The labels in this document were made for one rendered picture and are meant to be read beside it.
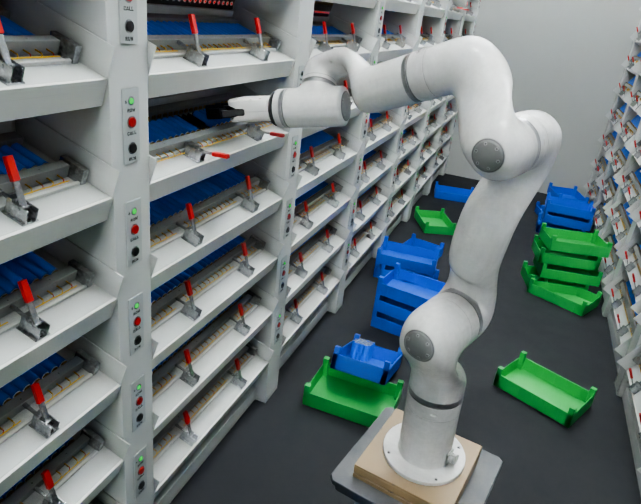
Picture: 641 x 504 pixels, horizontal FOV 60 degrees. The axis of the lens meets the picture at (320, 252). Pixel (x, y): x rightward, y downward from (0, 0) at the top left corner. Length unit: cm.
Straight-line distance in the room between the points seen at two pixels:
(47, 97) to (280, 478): 124
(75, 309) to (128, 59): 42
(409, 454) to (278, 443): 60
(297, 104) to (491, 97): 44
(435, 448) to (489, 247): 49
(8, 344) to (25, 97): 36
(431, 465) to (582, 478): 79
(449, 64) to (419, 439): 78
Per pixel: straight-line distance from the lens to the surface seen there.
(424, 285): 252
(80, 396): 113
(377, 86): 108
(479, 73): 98
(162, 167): 112
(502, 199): 103
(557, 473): 202
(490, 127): 91
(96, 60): 94
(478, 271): 106
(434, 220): 388
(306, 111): 121
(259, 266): 161
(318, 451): 182
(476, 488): 144
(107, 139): 96
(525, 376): 240
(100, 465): 127
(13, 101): 83
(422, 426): 127
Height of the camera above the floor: 125
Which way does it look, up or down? 24 degrees down
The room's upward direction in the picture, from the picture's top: 7 degrees clockwise
